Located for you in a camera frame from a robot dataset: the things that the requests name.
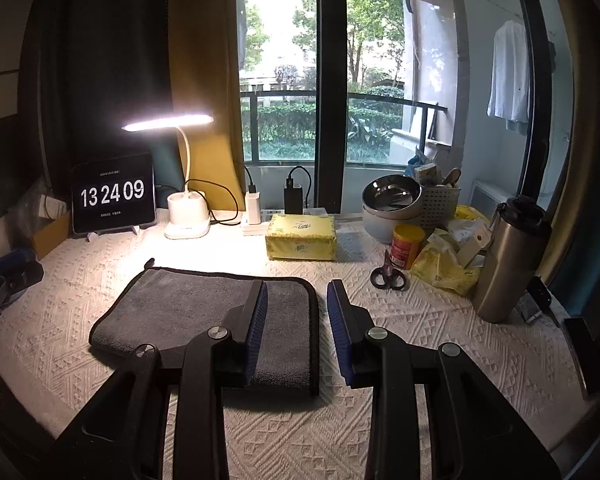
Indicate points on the yellow tissue pack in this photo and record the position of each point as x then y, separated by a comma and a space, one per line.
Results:
301, 237

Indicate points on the white charger adapter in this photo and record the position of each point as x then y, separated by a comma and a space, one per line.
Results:
253, 209

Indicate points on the tablet showing clock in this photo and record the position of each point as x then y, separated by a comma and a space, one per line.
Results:
113, 194

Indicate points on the white bowl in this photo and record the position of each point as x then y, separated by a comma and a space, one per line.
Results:
381, 229

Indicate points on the purple and grey towel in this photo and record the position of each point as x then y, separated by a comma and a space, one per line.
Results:
167, 307

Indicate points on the yellow plastic bag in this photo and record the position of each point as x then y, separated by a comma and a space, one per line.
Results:
453, 255

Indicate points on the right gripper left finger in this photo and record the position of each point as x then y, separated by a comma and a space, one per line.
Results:
223, 355

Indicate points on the white hanging shirt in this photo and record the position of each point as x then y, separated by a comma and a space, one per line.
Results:
510, 79

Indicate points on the black scissors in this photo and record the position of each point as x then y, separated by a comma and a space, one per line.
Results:
387, 276

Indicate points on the dark green curtain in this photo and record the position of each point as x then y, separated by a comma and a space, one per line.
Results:
87, 69

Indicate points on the stainless steel bowl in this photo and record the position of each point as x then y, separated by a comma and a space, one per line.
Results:
393, 197

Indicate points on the cardboard box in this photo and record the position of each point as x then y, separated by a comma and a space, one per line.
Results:
46, 240

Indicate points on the white perforated basket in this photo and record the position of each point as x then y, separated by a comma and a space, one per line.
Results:
438, 205

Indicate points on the black power bank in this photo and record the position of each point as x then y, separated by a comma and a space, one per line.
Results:
293, 200

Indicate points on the mustard yellow curtain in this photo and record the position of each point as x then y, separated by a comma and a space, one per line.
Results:
203, 57

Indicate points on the stainless steel tumbler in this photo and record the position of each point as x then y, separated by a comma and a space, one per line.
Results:
520, 234

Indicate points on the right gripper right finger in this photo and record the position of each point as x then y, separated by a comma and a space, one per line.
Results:
372, 356

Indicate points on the clear plastic bag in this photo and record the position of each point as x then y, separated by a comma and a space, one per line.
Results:
36, 209

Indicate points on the red yellow can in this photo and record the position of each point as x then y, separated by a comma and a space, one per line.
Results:
405, 245

